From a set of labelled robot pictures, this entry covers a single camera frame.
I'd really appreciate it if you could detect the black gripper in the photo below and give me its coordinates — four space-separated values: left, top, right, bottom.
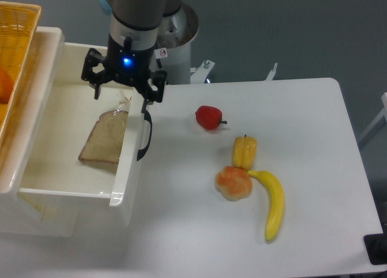
81 36 167 114

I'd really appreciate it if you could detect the toast slice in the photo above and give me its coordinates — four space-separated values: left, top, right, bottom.
78 92 131 166

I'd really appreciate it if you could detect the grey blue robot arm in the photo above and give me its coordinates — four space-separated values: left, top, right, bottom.
81 0 181 103

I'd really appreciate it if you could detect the open white upper drawer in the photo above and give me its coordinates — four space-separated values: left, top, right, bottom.
19 43 148 226

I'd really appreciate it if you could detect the white drawer cabinet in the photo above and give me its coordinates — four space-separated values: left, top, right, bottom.
1 27 78 237

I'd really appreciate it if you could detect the red bell pepper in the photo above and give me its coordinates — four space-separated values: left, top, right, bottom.
195 106 228 131

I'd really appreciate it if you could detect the orange fruit in basket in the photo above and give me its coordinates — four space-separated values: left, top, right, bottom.
0 67 14 103

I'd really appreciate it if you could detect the yellow wicker basket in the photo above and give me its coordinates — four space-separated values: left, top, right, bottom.
1 1 41 140

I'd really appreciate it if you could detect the yellow bell pepper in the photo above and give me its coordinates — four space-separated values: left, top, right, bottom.
232 135 257 170

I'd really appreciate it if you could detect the orange bread roll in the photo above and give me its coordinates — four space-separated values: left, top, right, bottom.
214 166 253 202

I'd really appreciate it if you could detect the yellow banana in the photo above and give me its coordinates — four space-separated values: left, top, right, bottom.
248 170 285 242

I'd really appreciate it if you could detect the black device at table edge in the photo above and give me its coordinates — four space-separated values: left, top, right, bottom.
363 233 386 265

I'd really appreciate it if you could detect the black drawer handle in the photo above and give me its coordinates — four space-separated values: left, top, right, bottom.
137 108 153 161

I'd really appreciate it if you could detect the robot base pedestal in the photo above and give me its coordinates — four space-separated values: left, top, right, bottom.
152 3 199 85

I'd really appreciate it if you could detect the white table bracket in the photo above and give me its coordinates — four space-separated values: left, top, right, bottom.
265 62 278 81

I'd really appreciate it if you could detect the white frame at right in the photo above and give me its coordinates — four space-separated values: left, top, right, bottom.
357 93 386 150

